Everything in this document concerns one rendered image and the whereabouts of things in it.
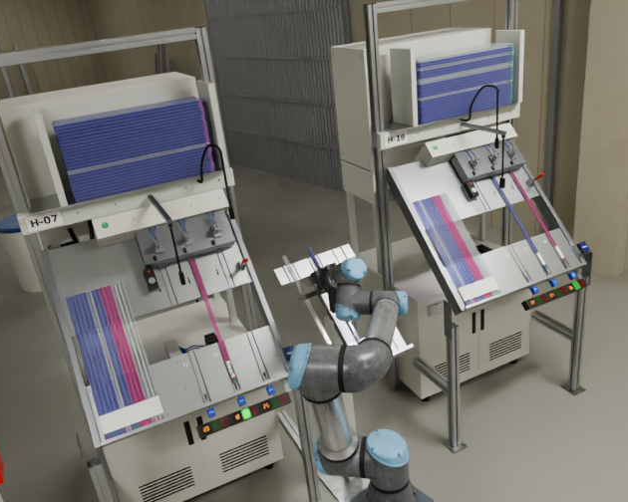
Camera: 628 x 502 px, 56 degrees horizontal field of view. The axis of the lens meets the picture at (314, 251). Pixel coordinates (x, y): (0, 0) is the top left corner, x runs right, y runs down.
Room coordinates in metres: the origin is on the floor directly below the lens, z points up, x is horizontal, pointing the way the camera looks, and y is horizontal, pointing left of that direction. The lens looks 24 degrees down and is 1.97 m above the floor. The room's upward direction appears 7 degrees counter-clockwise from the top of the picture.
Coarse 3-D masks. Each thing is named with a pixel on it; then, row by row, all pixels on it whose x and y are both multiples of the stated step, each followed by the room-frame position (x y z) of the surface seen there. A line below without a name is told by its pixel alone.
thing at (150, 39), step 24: (48, 48) 2.06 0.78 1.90; (72, 48) 2.08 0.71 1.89; (96, 48) 2.11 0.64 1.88; (120, 48) 2.14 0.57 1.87; (216, 120) 2.18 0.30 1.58; (48, 144) 1.96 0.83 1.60; (216, 144) 2.20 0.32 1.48; (216, 168) 2.21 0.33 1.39; (48, 216) 1.97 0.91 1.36; (288, 432) 1.94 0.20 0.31
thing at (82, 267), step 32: (64, 256) 1.95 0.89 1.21; (96, 256) 1.97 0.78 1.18; (128, 256) 1.99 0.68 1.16; (224, 256) 2.06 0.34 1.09; (64, 288) 1.87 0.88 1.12; (96, 288) 1.89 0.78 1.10; (128, 288) 1.91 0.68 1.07; (160, 288) 1.93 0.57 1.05; (192, 288) 1.95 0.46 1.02; (224, 288) 1.97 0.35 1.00
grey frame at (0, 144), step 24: (216, 96) 2.26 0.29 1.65; (0, 144) 1.98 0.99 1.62; (144, 192) 2.10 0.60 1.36; (168, 192) 2.13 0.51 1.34; (192, 192) 2.17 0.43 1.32; (24, 216) 1.94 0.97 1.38; (72, 216) 2.00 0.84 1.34; (96, 216) 2.03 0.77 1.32; (48, 288) 1.98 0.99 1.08; (240, 288) 2.27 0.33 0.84; (312, 456) 1.80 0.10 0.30; (96, 480) 1.50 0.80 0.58; (312, 480) 1.79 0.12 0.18
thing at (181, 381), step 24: (240, 336) 1.85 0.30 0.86; (264, 336) 1.86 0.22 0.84; (168, 360) 1.75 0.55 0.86; (192, 360) 1.76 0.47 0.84; (216, 360) 1.77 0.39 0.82; (240, 360) 1.79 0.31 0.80; (264, 360) 1.80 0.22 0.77; (168, 384) 1.68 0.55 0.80; (192, 384) 1.70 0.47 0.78; (216, 384) 1.71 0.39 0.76; (240, 384) 1.72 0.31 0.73; (96, 408) 1.59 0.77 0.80; (168, 408) 1.63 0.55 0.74
